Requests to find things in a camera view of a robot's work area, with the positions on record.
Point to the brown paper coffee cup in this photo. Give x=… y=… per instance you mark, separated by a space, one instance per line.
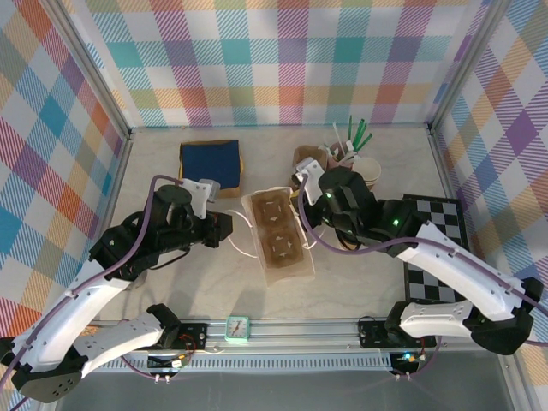
x=347 y=246

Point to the white flower-print paper bag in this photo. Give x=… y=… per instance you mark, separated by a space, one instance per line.
x=291 y=274

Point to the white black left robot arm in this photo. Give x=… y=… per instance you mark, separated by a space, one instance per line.
x=64 y=325

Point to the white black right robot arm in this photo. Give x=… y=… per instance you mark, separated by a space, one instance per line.
x=462 y=278

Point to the stack of brown paper cups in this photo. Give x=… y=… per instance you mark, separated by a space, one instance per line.
x=368 y=169

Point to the pink straw holder cup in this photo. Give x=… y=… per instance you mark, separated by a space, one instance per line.
x=334 y=162

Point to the white paper-wrapped straw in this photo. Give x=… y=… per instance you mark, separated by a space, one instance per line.
x=327 y=150
x=351 y=145
x=337 y=132

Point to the black grey checkerboard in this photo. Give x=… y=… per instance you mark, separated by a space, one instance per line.
x=445 y=214

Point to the small teal clock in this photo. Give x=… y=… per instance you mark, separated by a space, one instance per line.
x=238 y=329

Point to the small controller circuit board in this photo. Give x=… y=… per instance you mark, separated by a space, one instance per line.
x=406 y=359
x=164 y=363

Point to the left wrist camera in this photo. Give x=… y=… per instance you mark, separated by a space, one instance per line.
x=212 y=188

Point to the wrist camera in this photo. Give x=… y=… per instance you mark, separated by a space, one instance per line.
x=212 y=188
x=309 y=169

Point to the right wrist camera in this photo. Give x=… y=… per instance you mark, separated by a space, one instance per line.
x=309 y=169

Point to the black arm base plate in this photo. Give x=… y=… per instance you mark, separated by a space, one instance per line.
x=192 y=338
x=372 y=336

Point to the aluminium table front rail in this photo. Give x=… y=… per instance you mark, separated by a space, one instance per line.
x=299 y=336

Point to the aluminium frame post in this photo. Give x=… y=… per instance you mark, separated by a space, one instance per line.
x=87 y=64
x=466 y=64

